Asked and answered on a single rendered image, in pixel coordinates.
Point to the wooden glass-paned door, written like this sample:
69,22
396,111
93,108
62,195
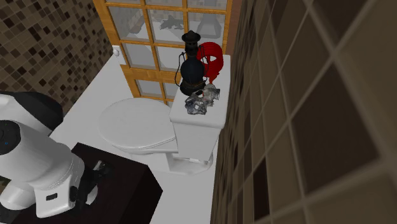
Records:
145,76

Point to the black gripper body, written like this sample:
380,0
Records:
83,190

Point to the white toilet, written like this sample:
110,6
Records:
133,124

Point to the black oil lantern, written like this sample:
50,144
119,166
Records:
192,69

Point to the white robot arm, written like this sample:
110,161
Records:
34,161

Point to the red figure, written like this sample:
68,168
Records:
214,63

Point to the grey crumpled lump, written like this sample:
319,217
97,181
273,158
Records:
201,99

